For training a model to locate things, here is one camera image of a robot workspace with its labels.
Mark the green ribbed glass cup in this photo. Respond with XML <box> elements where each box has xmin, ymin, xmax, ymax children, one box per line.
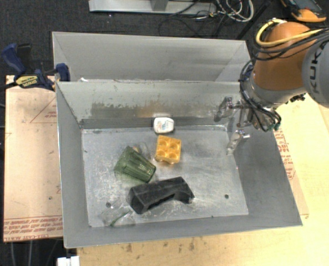
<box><xmin>113</xmin><ymin>145</ymin><xmax>157</xmax><ymax>183</ymax></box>

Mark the black hollow block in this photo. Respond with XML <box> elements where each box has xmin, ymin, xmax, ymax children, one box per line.
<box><xmin>128</xmin><ymin>176</ymin><xmax>195</xmax><ymax>215</ymax></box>

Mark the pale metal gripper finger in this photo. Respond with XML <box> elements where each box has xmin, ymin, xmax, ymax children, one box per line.
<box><xmin>226</xmin><ymin>129</ymin><xmax>251</xmax><ymax>156</ymax></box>
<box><xmin>214</xmin><ymin>95</ymin><xmax>235</xmax><ymax>122</ymax></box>

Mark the clear glass thing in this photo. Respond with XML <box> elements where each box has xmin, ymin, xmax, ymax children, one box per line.
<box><xmin>99</xmin><ymin>200</ymin><xmax>136</xmax><ymax>227</ymax></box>

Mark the white small plastic container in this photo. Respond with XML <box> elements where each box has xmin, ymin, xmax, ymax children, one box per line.
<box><xmin>153</xmin><ymin>116</ymin><xmax>176</xmax><ymax>135</ymax></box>

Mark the brown cardboard board, red print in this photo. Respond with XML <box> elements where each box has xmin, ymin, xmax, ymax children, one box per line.
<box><xmin>3</xmin><ymin>75</ymin><xmax>310</xmax><ymax>243</ymax></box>

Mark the grey metal bin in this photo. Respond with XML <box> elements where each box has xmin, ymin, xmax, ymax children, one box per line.
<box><xmin>52</xmin><ymin>31</ymin><xmax>303</xmax><ymax>249</ymax></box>

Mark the yellow block with round holes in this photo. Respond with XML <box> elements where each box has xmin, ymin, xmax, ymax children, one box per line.
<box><xmin>154</xmin><ymin>134</ymin><xmax>183</xmax><ymax>165</ymax></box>

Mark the black cylinder on white bracket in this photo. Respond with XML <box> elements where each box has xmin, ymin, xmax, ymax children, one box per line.
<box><xmin>289</xmin><ymin>92</ymin><xmax>307</xmax><ymax>103</ymax></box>

